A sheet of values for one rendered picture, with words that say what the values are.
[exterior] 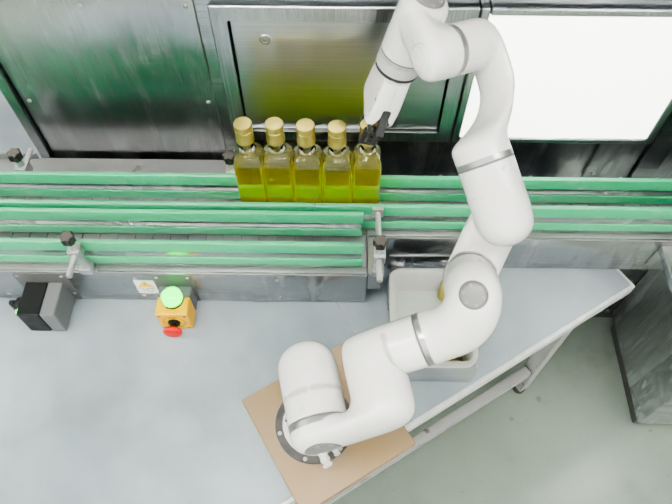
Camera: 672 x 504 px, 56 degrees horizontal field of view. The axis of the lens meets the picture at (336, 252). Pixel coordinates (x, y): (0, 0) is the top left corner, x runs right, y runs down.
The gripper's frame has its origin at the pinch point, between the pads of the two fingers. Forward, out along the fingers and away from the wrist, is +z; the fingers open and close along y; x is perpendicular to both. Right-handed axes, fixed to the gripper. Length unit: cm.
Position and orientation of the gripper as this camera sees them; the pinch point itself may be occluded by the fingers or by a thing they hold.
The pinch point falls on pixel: (369, 127)
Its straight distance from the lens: 117.2
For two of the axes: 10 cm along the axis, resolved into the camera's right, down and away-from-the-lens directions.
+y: -0.1, 8.5, -5.2
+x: 9.7, 1.4, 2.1
